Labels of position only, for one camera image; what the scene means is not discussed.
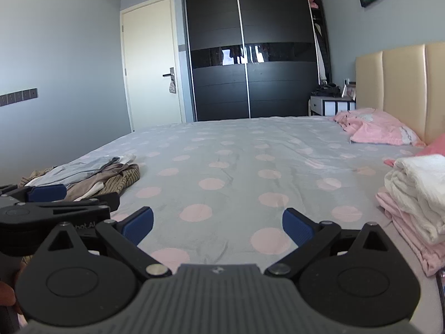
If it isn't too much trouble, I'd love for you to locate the folded pink cloth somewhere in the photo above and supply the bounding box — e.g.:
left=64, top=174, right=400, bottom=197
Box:
left=375, top=186, right=445, bottom=277

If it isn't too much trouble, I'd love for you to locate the crumpled pink garment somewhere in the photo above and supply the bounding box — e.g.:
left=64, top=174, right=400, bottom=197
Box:
left=334, top=109, right=376, bottom=134

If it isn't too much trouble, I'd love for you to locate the hanging white garment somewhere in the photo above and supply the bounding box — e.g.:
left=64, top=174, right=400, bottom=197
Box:
left=314, top=23, right=330, bottom=80

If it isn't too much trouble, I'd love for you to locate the olive striped shirt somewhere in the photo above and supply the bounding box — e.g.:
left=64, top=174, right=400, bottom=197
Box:
left=19, top=163, right=141, bottom=202

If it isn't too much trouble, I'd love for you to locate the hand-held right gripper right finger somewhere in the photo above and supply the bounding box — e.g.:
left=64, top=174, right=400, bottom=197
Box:
left=264, top=208, right=393, bottom=279

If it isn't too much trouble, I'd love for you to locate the black bag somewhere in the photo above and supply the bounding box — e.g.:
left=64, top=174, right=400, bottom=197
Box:
left=311, top=83, right=343, bottom=98

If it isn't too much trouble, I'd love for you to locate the taupe shirt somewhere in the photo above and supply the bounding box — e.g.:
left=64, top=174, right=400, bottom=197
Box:
left=66, top=163, right=134, bottom=200

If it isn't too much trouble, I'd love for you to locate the grey pink-dotted bed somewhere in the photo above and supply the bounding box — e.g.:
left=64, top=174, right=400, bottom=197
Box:
left=21, top=115, right=445, bottom=286

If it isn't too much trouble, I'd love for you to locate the dark wall switch panel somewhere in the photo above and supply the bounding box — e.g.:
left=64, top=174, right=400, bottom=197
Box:
left=0, top=89, right=39, bottom=107

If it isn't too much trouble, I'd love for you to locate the beige padded headboard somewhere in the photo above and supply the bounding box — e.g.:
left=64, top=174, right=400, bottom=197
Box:
left=355, top=42, right=445, bottom=145

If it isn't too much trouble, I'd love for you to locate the black sliding wardrobe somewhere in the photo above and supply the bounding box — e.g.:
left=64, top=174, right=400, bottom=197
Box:
left=182, top=0, right=332, bottom=122

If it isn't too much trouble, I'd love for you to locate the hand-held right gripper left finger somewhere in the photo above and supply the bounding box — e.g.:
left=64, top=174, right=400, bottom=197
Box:
left=45, top=207, right=172, bottom=279

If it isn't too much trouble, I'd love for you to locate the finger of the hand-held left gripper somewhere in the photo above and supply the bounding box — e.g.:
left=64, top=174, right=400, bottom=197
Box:
left=0, top=191, right=120, bottom=224
left=0, top=184, right=67, bottom=203

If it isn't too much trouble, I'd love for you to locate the coral pink pillow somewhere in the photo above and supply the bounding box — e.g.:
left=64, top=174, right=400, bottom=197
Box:
left=382, top=143, right=445, bottom=168

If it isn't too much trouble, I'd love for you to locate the grey long-sleeve shirt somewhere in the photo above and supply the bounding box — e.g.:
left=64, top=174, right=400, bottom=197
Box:
left=26, top=156, right=120, bottom=186

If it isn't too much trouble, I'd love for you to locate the folded white towel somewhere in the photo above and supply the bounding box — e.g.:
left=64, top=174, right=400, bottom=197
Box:
left=384, top=155, right=445, bottom=244

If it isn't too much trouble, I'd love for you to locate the person's left hand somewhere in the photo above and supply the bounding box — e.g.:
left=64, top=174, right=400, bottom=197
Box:
left=0, top=281, right=19, bottom=316

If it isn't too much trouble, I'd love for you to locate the light pink pillow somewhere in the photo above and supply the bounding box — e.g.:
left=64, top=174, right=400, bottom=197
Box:
left=349, top=109, right=426, bottom=147

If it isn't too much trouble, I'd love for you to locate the white nightstand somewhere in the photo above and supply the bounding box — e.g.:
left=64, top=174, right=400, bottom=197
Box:
left=309, top=95, right=357, bottom=116

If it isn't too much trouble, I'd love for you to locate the white door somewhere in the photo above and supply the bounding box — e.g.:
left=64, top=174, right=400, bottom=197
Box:
left=120, top=0, right=186, bottom=133

